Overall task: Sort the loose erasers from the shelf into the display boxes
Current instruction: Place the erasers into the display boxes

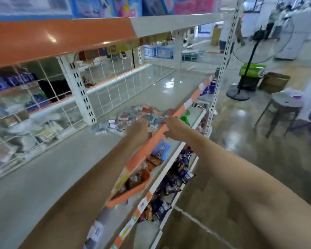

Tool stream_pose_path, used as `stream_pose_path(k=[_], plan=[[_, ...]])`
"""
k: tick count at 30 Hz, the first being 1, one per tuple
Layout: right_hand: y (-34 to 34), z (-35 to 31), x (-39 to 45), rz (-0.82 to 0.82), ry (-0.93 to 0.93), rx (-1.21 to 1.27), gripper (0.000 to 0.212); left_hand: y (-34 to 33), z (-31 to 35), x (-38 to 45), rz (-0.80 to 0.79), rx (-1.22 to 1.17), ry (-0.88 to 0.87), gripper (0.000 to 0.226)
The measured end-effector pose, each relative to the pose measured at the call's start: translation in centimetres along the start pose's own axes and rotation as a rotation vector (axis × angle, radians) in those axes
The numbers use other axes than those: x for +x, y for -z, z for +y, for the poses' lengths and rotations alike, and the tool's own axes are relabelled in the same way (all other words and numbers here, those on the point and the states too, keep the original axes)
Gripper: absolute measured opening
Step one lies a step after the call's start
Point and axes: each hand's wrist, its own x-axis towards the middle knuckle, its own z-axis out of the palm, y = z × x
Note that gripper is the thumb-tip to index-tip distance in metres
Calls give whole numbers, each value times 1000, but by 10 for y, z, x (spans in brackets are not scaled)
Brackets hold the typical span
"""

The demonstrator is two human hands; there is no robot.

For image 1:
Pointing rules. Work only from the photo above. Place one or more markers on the person's right forearm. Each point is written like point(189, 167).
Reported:
point(254, 189)

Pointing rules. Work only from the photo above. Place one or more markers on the person's right hand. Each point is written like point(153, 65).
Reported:
point(177, 128)

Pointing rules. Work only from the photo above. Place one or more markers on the row of dark snack packets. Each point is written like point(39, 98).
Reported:
point(168, 186)

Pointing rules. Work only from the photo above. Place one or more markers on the white standing appliance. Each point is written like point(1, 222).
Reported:
point(300, 33)

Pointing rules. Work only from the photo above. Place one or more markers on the grey round stool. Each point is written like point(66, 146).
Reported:
point(282, 106)

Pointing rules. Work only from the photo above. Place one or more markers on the row of blue packages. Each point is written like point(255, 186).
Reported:
point(67, 6)

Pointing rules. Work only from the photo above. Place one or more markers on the row of blue bottles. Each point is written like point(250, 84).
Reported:
point(13, 80)

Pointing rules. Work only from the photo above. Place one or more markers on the pile of white packets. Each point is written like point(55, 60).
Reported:
point(20, 132)

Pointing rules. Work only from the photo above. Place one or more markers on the person's left forearm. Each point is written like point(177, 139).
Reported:
point(83, 199)

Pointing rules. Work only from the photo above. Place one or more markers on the pink package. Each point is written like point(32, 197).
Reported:
point(194, 3)

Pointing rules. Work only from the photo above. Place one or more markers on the person's left hand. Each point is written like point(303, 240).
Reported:
point(137, 132)

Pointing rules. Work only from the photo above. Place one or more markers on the blue small snack packet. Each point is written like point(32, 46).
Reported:
point(161, 150)

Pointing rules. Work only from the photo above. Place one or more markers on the green packet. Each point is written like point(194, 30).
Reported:
point(185, 119)

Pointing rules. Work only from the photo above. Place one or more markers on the pile of mixed erasers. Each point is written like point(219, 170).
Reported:
point(122, 120)

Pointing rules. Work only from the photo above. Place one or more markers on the yellow price label strip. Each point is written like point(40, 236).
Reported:
point(119, 181)

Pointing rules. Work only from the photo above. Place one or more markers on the white orange metal shelf unit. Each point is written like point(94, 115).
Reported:
point(52, 179)

